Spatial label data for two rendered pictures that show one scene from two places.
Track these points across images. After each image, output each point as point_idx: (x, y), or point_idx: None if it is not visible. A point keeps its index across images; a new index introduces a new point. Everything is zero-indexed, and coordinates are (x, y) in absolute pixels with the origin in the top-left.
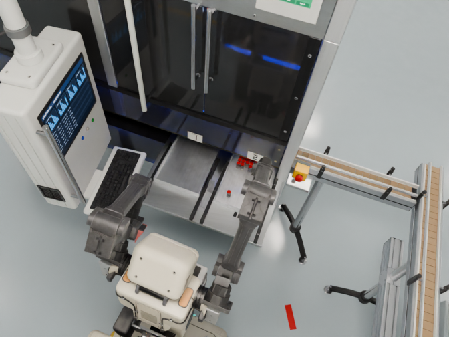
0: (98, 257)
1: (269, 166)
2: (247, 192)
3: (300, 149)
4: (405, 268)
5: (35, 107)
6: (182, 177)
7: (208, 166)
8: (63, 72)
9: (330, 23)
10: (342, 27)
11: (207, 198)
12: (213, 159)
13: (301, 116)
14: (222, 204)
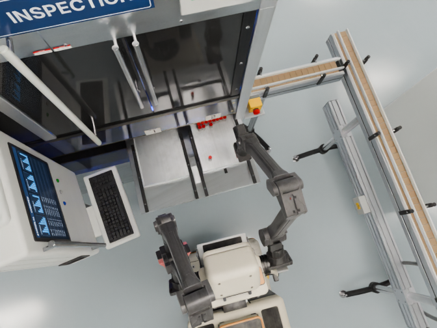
0: (173, 295)
1: (251, 135)
2: (282, 196)
3: None
4: (356, 123)
5: (26, 235)
6: (164, 168)
7: (177, 145)
8: (14, 178)
9: None
10: None
11: (196, 172)
12: (176, 136)
13: (249, 72)
14: (212, 170)
